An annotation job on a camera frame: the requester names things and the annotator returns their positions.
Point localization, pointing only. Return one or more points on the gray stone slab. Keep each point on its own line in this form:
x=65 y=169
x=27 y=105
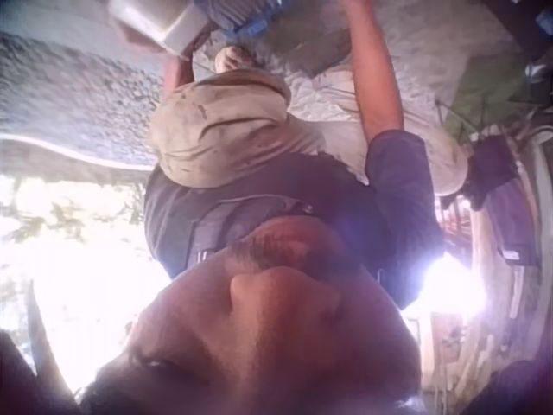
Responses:
x=322 y=52

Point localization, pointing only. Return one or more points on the person's left hand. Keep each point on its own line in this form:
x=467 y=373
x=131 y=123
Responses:
x=138 y=38

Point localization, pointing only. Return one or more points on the person's right hand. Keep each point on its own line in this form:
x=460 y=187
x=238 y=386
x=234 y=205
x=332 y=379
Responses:
x=353 y=5

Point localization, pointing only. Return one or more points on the green cloth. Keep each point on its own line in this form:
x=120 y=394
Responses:
x=484 y=97

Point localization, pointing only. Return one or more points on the steel metal container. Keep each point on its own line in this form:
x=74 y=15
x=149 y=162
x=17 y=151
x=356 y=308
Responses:
x=160 y=19

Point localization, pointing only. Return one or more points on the dark hanging clothes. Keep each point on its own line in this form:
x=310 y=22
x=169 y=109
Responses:
x=503 y=186

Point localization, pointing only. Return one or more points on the white crumpled sack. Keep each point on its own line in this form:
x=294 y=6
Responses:
x=324 y=104

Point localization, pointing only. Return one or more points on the person's legs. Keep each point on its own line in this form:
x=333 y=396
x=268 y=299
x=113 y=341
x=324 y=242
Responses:
x=216 y=129

